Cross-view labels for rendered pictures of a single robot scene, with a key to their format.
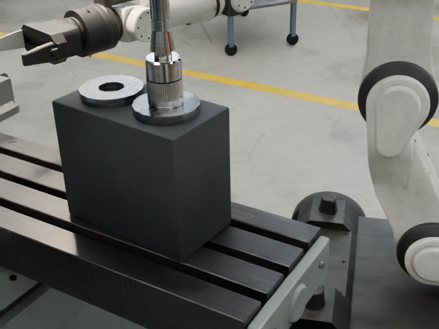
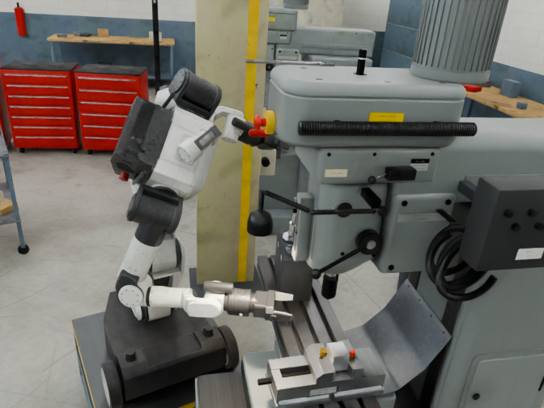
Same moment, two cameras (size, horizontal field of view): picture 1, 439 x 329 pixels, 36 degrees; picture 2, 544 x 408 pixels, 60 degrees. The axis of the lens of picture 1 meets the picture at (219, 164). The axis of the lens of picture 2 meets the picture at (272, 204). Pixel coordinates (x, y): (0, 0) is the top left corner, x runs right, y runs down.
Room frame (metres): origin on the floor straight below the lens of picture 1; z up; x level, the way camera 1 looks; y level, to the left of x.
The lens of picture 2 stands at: (2.05, 1.18, 2.10)
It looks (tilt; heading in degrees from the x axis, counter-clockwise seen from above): 26 degrees down; 225
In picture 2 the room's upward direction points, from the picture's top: 4 degrees clockwise
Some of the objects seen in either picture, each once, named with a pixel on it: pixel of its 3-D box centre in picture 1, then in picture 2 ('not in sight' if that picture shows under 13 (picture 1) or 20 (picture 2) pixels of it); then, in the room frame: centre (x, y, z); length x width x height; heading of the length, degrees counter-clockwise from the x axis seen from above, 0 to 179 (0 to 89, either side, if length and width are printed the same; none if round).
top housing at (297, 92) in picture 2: not in sight; (360, 104); (1.02, 0.45, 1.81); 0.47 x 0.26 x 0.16; 148
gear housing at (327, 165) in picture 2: not in sight; (363, 150); (1.00, 0.46, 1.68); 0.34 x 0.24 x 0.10; 148
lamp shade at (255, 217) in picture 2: not in sight; (260, 220); (1.26, 0.34, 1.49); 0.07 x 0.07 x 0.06
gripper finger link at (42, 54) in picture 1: (40, 56); (283, 295); (1.09, 0.30, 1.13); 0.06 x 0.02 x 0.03; 133
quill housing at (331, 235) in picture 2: not in sight; (340, 218); (1.03, 0.44, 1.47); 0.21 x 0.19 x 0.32; 58
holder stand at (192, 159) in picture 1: (144, 159); (293, 264); (0.84, 0.11, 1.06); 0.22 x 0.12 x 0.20; 53
